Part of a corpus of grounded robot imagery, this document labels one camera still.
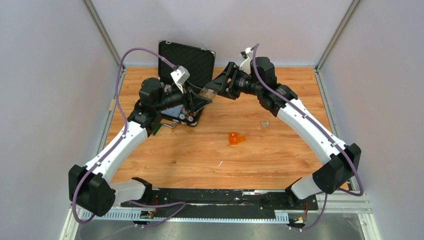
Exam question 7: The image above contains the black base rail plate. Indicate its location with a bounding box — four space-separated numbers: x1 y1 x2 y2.
121 188 319 221

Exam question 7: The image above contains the clear bottle cap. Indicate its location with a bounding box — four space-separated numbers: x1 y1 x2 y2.
261 120 270 128

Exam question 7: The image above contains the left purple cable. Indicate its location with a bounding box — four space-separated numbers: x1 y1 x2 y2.
71 47 176 226

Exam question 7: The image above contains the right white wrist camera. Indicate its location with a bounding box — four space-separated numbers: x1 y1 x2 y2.
239 47 255 74

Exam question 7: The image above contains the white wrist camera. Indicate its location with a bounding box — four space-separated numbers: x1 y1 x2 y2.
239 47 255 74
170 66 190 94

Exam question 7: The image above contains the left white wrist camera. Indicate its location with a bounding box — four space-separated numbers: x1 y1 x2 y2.
170 66 190 94

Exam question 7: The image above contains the orange pill organizer box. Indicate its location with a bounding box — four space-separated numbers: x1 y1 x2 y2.
228 132 246 146

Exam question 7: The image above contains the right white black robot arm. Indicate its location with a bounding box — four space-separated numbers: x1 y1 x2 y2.
205 56 362 209

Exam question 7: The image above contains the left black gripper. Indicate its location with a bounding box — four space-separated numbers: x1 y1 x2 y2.
155 80 212 114

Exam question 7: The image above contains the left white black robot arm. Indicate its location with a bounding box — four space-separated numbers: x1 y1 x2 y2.
68 77 215 219

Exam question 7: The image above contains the clear pill bottle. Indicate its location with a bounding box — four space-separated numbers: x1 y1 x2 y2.
199 87 218 100

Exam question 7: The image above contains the black poker chip case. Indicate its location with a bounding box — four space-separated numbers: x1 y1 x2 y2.
158 40 216 127

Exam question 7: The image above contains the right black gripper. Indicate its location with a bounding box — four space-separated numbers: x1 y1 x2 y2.
205 63 261 101

